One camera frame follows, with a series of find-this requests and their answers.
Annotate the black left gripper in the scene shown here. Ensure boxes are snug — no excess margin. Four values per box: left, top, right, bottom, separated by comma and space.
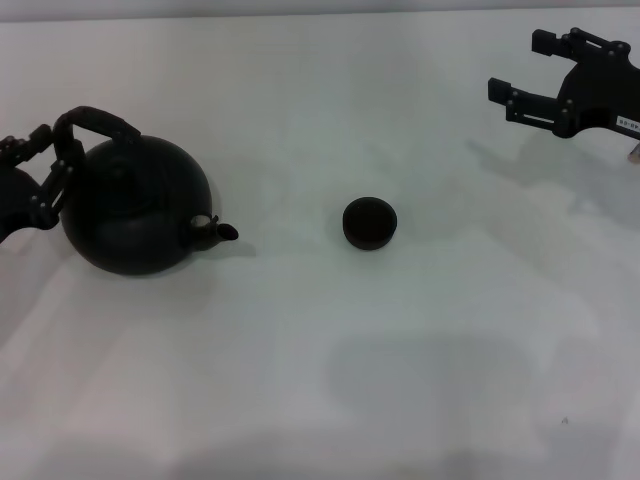
0, 124, 87, 246

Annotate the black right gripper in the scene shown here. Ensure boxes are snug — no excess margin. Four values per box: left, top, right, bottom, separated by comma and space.
488, 28, 640, 139

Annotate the black round teapot with handle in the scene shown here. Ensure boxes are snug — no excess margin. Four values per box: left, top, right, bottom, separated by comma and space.
52, 105, 240, 276

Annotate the small dark brown teacup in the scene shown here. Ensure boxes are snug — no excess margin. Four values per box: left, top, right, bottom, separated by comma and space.
342, 196, 400, 251

